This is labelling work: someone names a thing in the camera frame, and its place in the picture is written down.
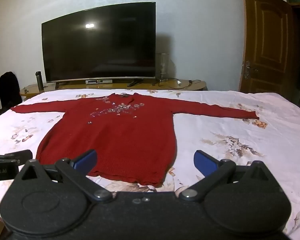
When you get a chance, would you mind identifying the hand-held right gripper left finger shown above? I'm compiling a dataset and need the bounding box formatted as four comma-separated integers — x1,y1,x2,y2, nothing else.
14,149,113,203

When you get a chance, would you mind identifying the black curved television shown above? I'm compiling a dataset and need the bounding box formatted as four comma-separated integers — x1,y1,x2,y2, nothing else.
41,1,157,89

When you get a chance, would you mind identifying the floral white bed sheet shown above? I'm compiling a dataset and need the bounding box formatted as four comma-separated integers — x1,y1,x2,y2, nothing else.
0,89,300,240

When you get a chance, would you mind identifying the brown wooden door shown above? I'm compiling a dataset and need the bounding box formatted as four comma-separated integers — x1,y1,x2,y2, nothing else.
239,0,298,98

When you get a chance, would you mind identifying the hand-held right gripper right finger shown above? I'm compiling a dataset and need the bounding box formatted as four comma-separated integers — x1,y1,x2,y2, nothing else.
179,150,275,202

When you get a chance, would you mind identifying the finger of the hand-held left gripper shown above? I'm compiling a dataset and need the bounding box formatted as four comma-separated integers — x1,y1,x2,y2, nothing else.
0,149,33,166

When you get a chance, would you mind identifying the clear glass vase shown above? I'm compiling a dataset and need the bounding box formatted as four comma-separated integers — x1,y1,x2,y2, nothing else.
155,53,168,82

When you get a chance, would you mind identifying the wooden television stand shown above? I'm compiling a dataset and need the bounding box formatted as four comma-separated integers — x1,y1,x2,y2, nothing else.
19,79,207,102

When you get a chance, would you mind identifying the dark thermos flask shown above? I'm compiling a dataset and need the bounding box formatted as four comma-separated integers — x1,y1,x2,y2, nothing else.
35,71,44,90

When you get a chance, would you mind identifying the metal door handle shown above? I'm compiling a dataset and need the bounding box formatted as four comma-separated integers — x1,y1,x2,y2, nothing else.
242,60,258,80

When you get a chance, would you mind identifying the black chair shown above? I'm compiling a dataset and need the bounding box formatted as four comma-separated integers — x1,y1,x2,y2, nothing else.
0,72,23,111

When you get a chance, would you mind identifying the red knit sweater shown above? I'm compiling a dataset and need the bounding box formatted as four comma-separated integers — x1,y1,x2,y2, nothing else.
10,92,260,188

